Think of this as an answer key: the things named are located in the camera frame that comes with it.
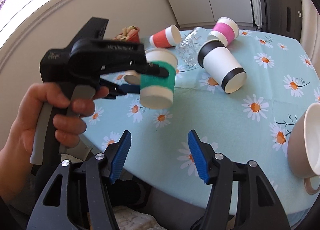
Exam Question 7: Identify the black banded white paper cup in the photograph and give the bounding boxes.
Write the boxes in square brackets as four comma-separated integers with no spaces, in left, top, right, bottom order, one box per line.
[197,39,247,94]

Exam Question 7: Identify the dark grey suitcase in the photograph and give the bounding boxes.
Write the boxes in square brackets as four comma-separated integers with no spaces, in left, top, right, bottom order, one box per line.
[260,0,303,41]

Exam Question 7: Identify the clear glass tumbler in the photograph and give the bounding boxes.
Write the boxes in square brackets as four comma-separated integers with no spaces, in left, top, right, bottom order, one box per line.
[176,27,207,67]

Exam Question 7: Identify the daisy pattern blue tablecloth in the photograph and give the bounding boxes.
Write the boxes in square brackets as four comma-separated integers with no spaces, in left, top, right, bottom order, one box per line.
[81,30,319,226]

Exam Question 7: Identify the beige ceramic mug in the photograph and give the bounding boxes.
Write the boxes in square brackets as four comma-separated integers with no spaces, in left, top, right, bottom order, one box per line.
[287,103,319,195]

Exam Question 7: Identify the green sleeve paper cup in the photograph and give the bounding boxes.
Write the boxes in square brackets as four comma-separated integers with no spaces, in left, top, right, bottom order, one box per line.
[140,48,178,110]

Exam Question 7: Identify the small white cup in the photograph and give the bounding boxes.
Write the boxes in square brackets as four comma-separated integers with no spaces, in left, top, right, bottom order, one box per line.
[124,70,140,85]

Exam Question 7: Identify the red sleeve paper cup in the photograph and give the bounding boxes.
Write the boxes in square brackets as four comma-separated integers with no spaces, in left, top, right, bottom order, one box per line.
[149,25,182,48]

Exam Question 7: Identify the red bowl of snacks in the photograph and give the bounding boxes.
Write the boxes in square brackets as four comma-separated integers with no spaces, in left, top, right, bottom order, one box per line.
[112,25,140,43]

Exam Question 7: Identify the pink sleeve paper cup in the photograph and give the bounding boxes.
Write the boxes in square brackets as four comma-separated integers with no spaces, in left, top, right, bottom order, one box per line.
[207,17,240,47]

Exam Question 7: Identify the person's left forearm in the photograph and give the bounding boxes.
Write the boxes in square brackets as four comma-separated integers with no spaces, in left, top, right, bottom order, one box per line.
[0,142,33,203]

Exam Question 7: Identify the person's left hand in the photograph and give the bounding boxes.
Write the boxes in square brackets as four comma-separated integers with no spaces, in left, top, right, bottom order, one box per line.
[1,83,95,165]

